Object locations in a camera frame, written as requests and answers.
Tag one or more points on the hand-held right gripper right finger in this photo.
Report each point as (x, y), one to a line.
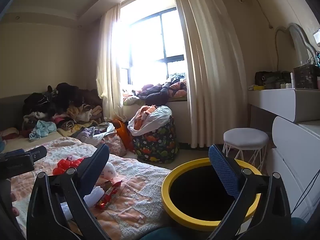
(223, 172)

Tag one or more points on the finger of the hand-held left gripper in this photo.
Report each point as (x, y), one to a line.
(12, 153)
(17, 166)

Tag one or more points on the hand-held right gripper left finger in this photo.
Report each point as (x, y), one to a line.
(96, 166)

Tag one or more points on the white pink-dotted packet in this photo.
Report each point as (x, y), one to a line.
(110, 171)

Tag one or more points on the long red snack wrapper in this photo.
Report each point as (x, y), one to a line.
(108, 195)

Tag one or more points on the yellow-rimmed black trash bin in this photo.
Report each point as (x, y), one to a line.
(166, 192)

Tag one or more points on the person's left hand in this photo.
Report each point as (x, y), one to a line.
(13, 197)

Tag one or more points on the dark red pillow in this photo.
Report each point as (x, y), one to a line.
(10, 133)

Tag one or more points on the pink floral bag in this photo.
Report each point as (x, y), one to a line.
(115, 145)

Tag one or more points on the lavender and white cloth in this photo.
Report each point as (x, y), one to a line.
(90, 132)

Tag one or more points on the light blue cloth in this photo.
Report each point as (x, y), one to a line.
(42, 128)

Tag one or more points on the orange bag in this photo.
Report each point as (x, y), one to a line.
(122, 135)

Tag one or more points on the grey headboard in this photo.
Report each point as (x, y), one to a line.
(11, 110)

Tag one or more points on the pink and white patterned blanket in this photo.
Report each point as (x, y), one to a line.
(140, 192)

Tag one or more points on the dinosaur print laundry bag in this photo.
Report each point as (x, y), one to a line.
(155, 150)

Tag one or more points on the orange cloth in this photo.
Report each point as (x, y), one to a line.
(143, 115)

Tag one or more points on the white plastic bag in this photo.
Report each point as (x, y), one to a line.
(152, 122)

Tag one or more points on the pile of clothes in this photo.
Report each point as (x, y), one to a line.
(65, 100)

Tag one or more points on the white drawer cabinet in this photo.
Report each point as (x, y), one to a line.
(295, 142)

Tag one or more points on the white vanity desk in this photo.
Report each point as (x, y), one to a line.
(277, 100)

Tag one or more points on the yellow flat item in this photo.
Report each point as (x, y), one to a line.
(258, 87)

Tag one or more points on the cream curtain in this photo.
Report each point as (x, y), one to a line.
(212, 80)

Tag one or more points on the dark puffer jacket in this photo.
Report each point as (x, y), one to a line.
(155, 91)

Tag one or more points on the orange print quilt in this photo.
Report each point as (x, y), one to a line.
(178, 86)

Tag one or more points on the sheer white curtain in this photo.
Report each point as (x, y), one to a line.
(110, 67)

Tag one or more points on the dark handbag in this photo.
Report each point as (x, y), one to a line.
(268, 78)

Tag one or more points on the white bottle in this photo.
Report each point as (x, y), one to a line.
(292, 77)

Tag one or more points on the dark patterned organizer box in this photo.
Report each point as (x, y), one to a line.
(306, 76)

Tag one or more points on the pink bottle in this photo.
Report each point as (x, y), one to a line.
(318, 82)

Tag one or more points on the window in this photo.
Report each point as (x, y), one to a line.
(150, 42)

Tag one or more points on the curved vanity mirror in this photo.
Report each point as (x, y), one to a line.
(298, 40)

